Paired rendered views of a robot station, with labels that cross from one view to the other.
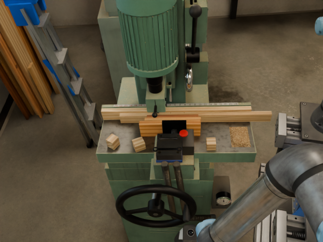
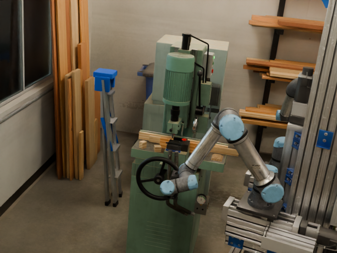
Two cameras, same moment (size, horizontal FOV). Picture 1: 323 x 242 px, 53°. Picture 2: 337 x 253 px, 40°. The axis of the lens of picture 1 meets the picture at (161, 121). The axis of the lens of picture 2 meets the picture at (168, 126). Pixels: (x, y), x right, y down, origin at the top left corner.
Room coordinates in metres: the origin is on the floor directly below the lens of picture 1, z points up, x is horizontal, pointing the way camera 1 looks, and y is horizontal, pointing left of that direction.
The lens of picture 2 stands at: (-1.93, -0.13, 2.06)
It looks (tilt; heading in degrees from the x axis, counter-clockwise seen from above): 20 degrees down; 4
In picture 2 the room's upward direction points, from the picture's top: 6 degrees clockwise
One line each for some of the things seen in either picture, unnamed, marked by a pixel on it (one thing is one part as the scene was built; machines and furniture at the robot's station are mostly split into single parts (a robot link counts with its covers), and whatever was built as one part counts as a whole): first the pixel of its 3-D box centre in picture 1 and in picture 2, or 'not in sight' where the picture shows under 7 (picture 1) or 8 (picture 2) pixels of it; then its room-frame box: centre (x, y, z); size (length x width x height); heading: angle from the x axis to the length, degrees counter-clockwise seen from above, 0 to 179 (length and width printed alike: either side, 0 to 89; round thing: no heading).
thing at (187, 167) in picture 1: (174, 156); (176, 155); (0.70, -0.03, 0.92); 0.15 x 0.13 x 0.09; 84
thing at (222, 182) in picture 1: (220, 192); (201, 204); (0.73, -0.23, 0.58); 0.12 x 0.08 x 0.08; 174
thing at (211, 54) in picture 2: not in sight; (207, 65); (1.20, -0.17, 1.40); 0.10 x 0.06 x 0.16; 174
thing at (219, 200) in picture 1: (223, 198); (201, 200); (0.66, -0.22, 0.65); 0.06 x 0.04 x 0.08; 84
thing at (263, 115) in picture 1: (194, 117); (193, 145); (0.88, -0.13, 0.92); 0.60 x 0.02 x 0.04; 84
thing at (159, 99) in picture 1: (157, 94); (174, 126); (0.92, 0.01, 1.03); 0.14 x 0.07 x 0.09; 174
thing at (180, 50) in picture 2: not in sight; (185, 46); (1.04, -0.01, 1.54); 0.08 x 0.08 x 0.17; 84
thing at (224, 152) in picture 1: (175, 146); (178, 156); (0.79, -0.04, 0.87); 0.61 x 0.30 x 0.06; 84
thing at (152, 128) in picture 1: (169, 128); (177, 145); (0.82, -0.03, 0.94); 0.23 x 0.02 x 0.07; 84
